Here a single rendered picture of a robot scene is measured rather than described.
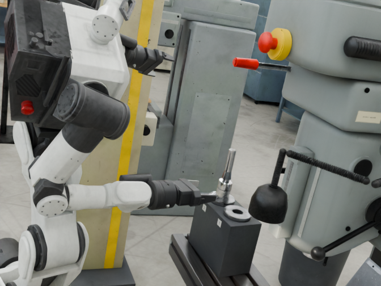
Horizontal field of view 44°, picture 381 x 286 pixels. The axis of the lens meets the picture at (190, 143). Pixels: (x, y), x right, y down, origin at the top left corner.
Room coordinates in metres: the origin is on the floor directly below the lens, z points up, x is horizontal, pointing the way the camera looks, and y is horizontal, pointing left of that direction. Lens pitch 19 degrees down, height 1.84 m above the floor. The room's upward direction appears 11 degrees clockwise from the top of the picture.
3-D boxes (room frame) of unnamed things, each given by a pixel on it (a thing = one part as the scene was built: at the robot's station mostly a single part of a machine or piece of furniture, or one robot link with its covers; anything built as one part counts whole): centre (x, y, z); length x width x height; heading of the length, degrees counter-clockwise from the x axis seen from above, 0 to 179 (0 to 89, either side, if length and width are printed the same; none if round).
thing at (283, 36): (0.93, -0.13, 1.76); 0.06 x 0.02 x 0.06; 24
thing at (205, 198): (1.35, -0.09, 1.22); 0.06 x 0.02 x 0.03; 125
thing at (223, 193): (1.46, -0.14, 1.21); 0.05 x 0.05 x 0.05
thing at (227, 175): (1.46, -0.14, 1.30); 0.03 x 0.03 x 0.11
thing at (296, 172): (0.98, -0.24, 1.44); 0.04 x 0.04 x 0.21; 24
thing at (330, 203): (1.02, -0.34, 1.47); 0.21 x 0.19 x 0.32; 24
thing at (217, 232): (1.41, -0.16, 1.09); 0.22 x 0.12 x 0.20; 31
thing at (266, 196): (0.84, -0.17, 1.48); 0.07 x 0.07 x 0.06
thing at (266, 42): (0.92, -0.11, 1.76); 0.04 x 0.03 x 0.04; 24
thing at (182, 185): (1.35, 0.02, 1.22); 0.13 x 0.12 x 0.10; 35
